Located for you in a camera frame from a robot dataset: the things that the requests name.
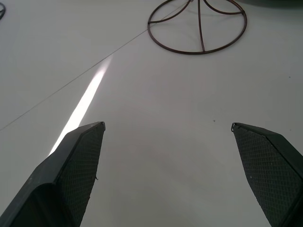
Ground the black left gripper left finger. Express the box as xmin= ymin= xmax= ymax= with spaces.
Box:
xmin=0 ymin=121 xmax=106 ymax=227

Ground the brown wire basket stand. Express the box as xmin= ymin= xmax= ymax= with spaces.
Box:
xmin=147 ymin=0 xmax=249 ymax=55

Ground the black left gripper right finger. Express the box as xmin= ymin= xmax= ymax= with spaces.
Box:
xmin=231 ymin=122 xmax=303 ymax=227

